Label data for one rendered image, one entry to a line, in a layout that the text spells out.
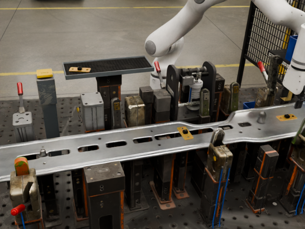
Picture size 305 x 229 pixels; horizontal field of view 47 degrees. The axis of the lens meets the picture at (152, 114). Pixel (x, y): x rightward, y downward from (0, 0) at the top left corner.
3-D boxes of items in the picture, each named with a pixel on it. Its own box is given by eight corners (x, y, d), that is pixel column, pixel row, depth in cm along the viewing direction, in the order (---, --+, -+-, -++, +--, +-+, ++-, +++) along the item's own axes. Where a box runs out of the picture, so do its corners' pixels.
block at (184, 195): (177, 200, 148) (183, 144, 133) (167, 179, 158) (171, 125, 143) (189, 197, 149) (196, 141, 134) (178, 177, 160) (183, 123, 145)
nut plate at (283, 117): (280, 121, 147) (281, 118, 146) (275, 116, 150) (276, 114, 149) (297, 118, 149) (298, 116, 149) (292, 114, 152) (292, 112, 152)
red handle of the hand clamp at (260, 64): (268, 90, 156) (256, 61, 162) (266, 93, 158) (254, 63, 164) (277, 89, 157) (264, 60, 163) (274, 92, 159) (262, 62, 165)
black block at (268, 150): (253, 218, 141) (268, 161, 126) (240, 199, 149) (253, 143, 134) (270, 214, 143) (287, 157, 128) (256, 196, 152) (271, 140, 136)
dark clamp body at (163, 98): (150, 175, 161) (154, 102, 141) (142, 157, 171) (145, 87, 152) (173, 171, 164) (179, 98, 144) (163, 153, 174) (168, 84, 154)
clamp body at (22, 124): (23, 201, 144) (7, 127, 125) (23, 183, 153) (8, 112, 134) (47, 196, 146) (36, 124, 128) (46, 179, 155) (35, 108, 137)
